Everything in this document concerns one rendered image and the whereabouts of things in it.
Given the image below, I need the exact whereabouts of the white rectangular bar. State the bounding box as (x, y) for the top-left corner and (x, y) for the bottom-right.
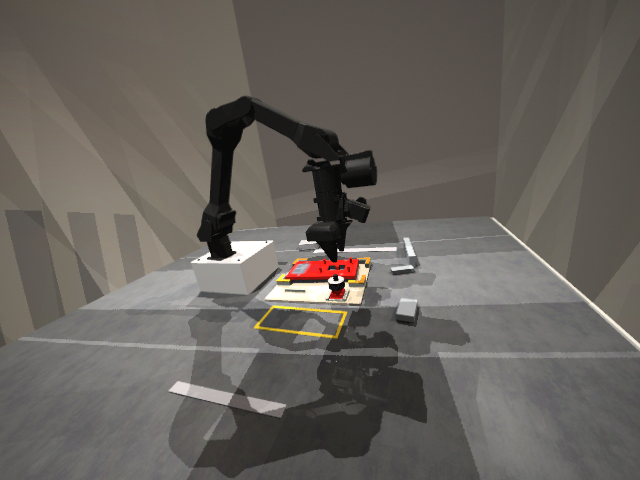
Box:
(404, 238), (415, 268)

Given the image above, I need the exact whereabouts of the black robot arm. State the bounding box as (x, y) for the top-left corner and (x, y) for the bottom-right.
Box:
(197, 95), (377, 261)

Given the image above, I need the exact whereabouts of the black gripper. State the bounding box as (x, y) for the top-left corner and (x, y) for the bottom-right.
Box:
(306, 188), (353, 263)

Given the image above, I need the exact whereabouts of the black tyre with grey rim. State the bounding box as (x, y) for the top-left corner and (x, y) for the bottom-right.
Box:
(328, 276), (345, 291)

